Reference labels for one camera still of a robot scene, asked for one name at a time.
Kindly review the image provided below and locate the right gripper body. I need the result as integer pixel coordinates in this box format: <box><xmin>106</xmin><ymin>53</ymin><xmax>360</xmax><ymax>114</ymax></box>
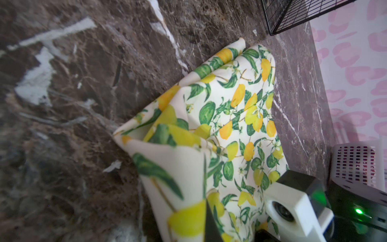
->
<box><xmin>253</xmin><ymin>179</ymin><xmax>387</xmax><ymax>242</ymax></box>

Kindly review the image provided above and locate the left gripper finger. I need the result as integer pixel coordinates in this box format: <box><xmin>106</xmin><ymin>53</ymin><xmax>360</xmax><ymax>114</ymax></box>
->
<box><xmin>204</xmin><ymin>202</ymin><xmax>223</xmax><ymax>242</ymax></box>

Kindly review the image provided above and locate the white plastic basket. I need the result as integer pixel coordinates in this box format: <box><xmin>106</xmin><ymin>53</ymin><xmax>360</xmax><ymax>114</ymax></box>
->
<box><xmin>330</xmin><ymin>139</ymin><xmax>385</xmax><ymax>192</ymax></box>

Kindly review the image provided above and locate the green lemon print skirt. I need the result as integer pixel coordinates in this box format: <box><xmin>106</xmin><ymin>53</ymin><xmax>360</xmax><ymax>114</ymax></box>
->
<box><xmin>113</xmin><ymin>39</ymin><xmax>289</xmax><ymax>242</ymax></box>

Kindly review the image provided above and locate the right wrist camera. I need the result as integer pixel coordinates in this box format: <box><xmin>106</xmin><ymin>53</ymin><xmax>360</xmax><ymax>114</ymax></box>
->
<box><xmin>264</xmin><ymin>170</ymin><xmax>334</xmax><ymax>242</ymax></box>

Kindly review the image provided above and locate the black wire basket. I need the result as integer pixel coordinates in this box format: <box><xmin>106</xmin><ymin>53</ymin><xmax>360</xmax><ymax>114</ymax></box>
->
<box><xmin>260</xmin><ymin>0</ymin><xmax>353</xmax><ymax>36</ymax></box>

